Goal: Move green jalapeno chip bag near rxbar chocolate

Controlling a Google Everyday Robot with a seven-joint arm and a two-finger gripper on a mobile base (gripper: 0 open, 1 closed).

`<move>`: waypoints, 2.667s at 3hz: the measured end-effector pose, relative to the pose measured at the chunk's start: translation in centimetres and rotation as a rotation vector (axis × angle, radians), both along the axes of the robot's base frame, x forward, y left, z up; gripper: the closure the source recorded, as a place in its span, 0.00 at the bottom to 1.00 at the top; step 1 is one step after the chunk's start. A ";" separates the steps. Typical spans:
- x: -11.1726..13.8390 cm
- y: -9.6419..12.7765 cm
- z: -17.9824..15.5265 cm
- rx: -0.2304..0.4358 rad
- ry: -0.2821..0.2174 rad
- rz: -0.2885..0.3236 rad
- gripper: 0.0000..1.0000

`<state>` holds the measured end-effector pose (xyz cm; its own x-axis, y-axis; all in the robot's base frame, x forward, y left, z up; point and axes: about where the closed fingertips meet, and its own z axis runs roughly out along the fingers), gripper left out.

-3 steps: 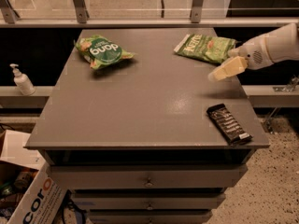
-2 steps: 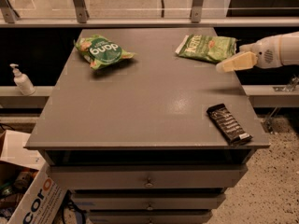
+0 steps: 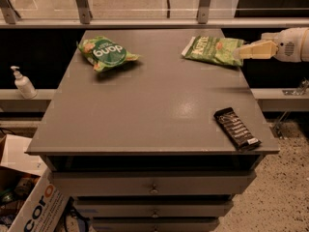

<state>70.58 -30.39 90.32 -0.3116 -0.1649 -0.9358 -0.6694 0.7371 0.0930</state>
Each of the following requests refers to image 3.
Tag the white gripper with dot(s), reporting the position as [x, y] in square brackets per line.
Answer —
[287, 45]

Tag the green jalapeno Kettle chip bag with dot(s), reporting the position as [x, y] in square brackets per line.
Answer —
[213, 50]

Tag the black rxbar chocolate bar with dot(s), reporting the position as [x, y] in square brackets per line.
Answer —
[236, 130]

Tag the green round-logo snack bag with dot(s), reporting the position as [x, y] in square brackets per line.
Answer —
[104, 54]

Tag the grey top drawer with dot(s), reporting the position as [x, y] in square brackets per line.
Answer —
[146, 184]

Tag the grey drawer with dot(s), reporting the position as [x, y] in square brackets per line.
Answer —
[146, 184]
[155, 224]
[153, 208]

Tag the grey bottom drawer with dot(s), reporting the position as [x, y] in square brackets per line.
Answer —
[155, 224]

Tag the grey middle drawer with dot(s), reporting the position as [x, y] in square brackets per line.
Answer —
[153, 208]

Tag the white pump sanitizer bottle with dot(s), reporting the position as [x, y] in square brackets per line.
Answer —
[23, 84]

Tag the white cardboard box with lettering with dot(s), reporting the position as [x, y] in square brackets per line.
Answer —
[29, 201]

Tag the metal bracket on ledge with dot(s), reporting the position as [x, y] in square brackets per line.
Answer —
[300, 90]

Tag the metal railing post right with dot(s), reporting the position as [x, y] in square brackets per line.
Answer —
[203, 11]

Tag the metal railing post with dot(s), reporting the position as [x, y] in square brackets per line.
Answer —
[84, 12]
[203, 11]
[10, 14]

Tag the metal railing post middle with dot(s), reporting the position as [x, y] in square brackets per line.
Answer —
[84, 12]

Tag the metal railing post left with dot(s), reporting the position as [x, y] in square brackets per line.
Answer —
[10, 14]

